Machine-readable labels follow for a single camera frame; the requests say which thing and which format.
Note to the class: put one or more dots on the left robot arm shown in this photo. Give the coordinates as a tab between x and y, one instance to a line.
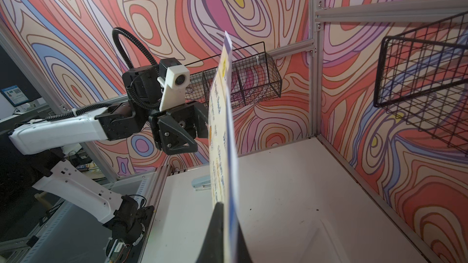
156	96

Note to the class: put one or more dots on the small grey-blue eraser block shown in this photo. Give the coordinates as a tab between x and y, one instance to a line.
201	183

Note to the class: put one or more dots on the black wire basket wall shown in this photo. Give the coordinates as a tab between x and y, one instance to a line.
422	78
255	77

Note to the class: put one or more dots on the black wire basket back wall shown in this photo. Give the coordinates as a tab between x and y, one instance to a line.
422	78

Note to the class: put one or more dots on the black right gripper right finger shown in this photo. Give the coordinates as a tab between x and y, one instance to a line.
242	253

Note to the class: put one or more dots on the Dim Sum Inn menu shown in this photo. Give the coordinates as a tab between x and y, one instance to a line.
221	157

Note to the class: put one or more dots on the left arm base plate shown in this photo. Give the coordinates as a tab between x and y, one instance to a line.
127	235

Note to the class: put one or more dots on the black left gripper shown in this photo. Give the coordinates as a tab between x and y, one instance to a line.
175	130

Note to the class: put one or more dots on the white board front panel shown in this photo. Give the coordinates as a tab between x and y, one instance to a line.
322	245

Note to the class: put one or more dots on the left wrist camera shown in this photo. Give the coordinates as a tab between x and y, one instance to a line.
174	78

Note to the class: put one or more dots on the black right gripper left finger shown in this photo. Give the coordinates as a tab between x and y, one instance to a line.
212	250

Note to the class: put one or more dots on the computer monitor outside cell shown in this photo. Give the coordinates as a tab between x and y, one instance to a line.
15	95

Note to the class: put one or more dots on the black wire basket left wall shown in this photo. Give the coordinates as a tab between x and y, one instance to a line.
255	77

